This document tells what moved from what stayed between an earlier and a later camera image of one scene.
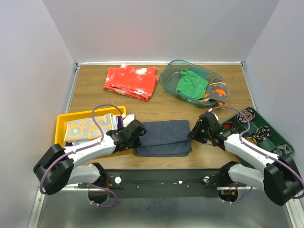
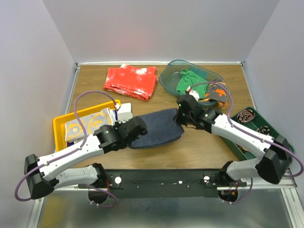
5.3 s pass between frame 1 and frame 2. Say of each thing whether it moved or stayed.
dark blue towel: moved
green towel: stayed
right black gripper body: moved
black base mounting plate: stayed
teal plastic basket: stayed
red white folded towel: stayed
